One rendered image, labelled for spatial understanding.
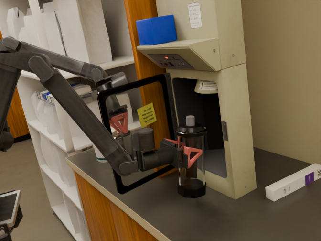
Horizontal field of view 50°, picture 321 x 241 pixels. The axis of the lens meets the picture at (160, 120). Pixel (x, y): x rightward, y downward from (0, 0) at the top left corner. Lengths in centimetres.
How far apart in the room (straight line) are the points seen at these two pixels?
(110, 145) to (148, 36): 42
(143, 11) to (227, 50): 41
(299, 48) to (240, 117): 41
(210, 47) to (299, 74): 50
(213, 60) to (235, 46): 10
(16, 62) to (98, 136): 30
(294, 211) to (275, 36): 70
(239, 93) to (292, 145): 50
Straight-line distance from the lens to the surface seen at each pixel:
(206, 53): 107
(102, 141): 101
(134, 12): 136
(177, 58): 115
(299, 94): 149
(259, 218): 118
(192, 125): 112
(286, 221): 117
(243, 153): 124
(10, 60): 99
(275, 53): 152
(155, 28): 120
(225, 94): 113
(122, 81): 131
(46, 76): 96
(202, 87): 124
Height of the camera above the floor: 160
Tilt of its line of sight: 17 degrees down
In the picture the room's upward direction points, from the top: 9 degrees counter-clockwise
